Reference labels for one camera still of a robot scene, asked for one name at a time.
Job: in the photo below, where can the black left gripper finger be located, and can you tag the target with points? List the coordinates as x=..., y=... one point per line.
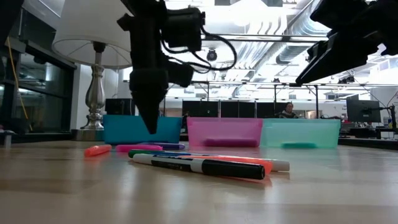
x=149, y=102

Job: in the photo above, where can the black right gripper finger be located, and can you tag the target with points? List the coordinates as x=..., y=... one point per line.
x=342, y=53

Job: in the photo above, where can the blue plastic bin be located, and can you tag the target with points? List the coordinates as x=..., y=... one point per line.
x=118, y=130

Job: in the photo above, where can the pink slim highlighter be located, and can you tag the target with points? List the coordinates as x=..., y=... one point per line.
x=138, y=148

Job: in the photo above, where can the purple slim highlighter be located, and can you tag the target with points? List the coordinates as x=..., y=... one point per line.
x=168, y=145

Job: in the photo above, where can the orange slim highlighter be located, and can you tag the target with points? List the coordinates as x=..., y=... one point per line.
x=97, y=150
x=242, y=160

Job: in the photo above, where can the purple chunky highlighter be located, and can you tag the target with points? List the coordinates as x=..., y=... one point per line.
x=230, y=142

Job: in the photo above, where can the black dry erase marker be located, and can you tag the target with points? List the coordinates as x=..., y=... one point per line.
x=217, y=166

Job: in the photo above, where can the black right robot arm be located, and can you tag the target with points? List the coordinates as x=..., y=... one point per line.
x=385, y=9

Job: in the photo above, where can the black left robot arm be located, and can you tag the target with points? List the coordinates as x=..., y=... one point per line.
x=146, y=18

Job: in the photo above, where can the black monitor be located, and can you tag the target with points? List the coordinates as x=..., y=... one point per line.
x=119, y=107
x=363, y=111

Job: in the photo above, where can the black partition row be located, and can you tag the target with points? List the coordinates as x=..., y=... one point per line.
x=202, y=109

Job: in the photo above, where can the white shade table lamp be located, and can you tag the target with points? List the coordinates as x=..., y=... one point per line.
x=94, y=93

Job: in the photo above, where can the person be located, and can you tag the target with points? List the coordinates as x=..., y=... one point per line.
x=288, y=110

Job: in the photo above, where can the pink plastic bin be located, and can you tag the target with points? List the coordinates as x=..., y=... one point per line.
x=224, y=129

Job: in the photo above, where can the black overhead light bar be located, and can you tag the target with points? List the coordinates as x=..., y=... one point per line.
x=264, y=38

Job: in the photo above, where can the black desk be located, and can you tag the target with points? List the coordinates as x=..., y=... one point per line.
x=367, y=133

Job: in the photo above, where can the aqua plastic bin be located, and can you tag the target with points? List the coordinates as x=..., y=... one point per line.
x=300, y=130

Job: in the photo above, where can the dark glass partition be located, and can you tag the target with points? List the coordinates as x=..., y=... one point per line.
x=46, y=93

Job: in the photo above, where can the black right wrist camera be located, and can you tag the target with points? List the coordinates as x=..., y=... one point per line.
x=339, y=14

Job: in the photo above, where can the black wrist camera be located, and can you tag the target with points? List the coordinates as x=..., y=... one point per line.
x=339, y=14
x=180, y=74

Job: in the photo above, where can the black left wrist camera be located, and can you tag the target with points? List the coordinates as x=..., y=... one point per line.
x=180, y=74

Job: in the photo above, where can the silver ventilation duct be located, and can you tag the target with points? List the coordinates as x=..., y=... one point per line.
x=287, y=54

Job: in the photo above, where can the black ceiling camera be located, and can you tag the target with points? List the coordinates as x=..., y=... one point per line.
x=211, y=55

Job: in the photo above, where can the black metal workstation frame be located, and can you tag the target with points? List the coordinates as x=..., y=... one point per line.
x=239, y=83

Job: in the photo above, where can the small grey post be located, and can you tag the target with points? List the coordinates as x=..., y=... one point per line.
x=7, y=140

